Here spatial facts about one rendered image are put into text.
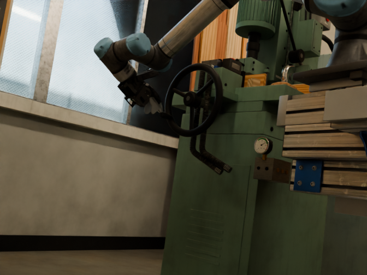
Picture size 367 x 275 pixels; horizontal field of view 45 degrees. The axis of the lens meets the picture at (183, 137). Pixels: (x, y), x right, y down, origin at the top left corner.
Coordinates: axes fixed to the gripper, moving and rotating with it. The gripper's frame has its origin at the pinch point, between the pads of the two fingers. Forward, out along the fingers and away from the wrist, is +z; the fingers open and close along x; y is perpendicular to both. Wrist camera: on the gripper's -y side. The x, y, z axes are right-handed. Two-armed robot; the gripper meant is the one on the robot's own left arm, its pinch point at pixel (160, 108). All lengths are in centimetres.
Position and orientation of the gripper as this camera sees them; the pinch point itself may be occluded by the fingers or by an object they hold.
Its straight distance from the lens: 173.1
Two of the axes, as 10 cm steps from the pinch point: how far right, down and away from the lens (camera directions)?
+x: 7.2, 0.2, -7.0
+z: 5.2, 6.4, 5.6
